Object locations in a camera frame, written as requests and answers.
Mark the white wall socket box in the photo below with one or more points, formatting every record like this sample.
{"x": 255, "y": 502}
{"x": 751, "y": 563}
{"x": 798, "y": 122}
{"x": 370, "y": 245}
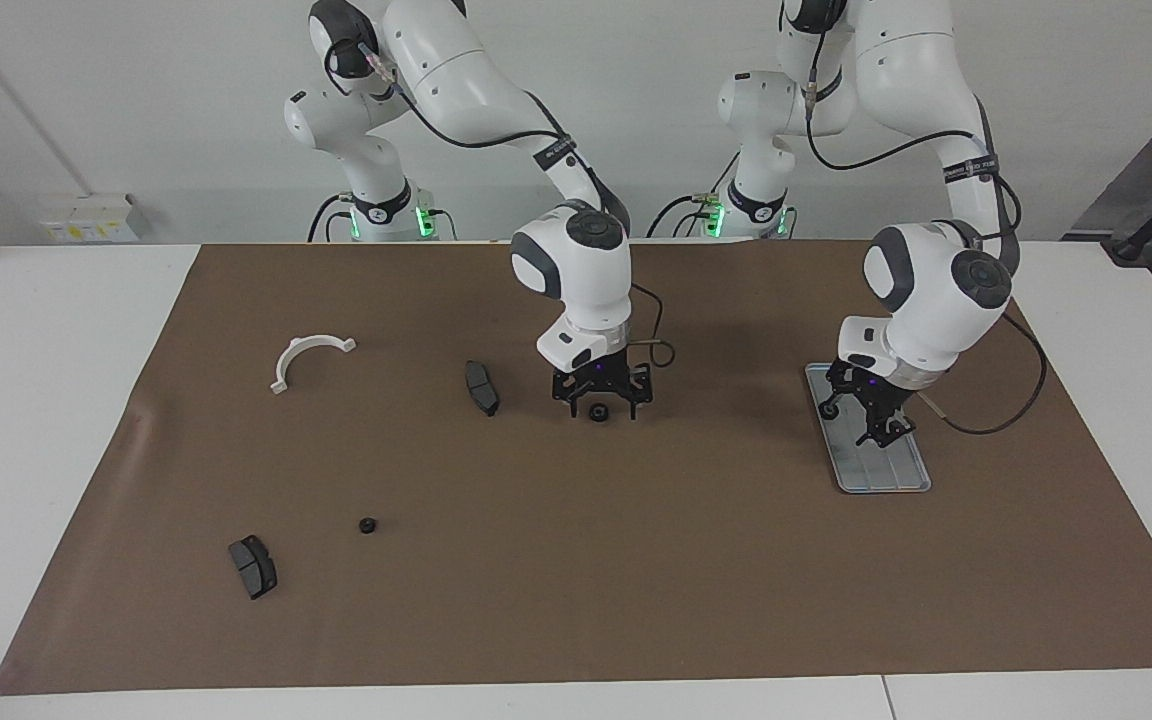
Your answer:
{"x": 86, "y": 220}

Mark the silver metal tray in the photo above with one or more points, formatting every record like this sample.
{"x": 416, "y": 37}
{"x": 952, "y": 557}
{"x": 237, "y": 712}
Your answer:
{"x": 886, "y": 472}

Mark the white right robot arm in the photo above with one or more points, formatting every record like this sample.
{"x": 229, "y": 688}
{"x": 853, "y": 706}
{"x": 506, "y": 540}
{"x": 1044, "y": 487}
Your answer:
{"x": 576, "y": 260}

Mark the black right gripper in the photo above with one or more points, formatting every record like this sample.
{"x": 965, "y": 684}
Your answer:
{"x": 601, "y": 372}

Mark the dark grey brake pad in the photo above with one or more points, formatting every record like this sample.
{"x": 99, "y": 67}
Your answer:
{"x": 253, "y": 568}
{"x": 481, "y": 388}

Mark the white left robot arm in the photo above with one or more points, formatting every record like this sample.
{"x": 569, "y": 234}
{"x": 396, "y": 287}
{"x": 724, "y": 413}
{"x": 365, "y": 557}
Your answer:
{"x": 936, "y": 290}

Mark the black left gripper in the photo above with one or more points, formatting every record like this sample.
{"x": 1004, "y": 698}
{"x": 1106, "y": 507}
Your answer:
{"x": 881, "y": 400}

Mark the white curved plastic bracket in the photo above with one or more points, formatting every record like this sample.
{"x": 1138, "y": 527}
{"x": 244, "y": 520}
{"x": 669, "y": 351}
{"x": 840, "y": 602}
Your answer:
{"x": 314, "y": 342}

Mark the brown paper table mat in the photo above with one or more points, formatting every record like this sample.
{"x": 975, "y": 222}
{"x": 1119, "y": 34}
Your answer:
{"x": 586, "y": 560}

